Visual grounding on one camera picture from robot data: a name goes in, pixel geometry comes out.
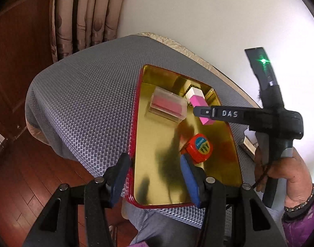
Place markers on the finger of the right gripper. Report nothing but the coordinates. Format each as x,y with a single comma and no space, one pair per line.
228,114

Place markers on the purple sleeve forearm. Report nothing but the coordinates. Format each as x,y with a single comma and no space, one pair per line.
299,226

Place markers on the clear case red insert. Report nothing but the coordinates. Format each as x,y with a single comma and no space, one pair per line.
168,105

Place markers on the pink block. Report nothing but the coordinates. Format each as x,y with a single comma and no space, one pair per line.
197,100

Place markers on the patterned beige curtain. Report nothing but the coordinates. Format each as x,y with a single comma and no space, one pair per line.
78,24

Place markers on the grey trouser leg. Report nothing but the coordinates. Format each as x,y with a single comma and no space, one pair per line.
155,229

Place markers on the red gold tin box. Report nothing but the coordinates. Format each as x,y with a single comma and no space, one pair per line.
155,180

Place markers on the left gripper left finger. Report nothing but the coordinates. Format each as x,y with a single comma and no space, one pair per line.
57,224

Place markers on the white zigzag pattern box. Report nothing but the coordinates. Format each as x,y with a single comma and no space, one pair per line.
193,91

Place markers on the brown wooden door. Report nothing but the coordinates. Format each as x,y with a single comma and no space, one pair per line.
24,52

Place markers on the orange tape measure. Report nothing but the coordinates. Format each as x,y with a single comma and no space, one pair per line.
198,148

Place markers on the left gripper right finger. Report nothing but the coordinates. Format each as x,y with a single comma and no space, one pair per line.
234,216

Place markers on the grey honeycomb mat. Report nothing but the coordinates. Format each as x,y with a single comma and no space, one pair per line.
83,105

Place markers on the right hand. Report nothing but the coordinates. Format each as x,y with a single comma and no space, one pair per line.
299,182

